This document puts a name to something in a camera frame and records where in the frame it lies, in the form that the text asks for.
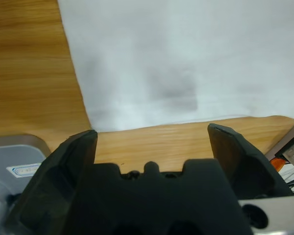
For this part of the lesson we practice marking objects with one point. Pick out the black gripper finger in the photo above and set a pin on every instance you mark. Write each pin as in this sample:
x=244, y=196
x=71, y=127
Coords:
x=51, y=191
x=247, y=171

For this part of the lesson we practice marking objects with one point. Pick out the white t-shirt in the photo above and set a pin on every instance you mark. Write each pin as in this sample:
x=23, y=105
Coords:
x=174, y=49

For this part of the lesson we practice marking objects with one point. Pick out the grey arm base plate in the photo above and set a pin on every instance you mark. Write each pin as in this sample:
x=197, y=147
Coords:
x=5, y=159

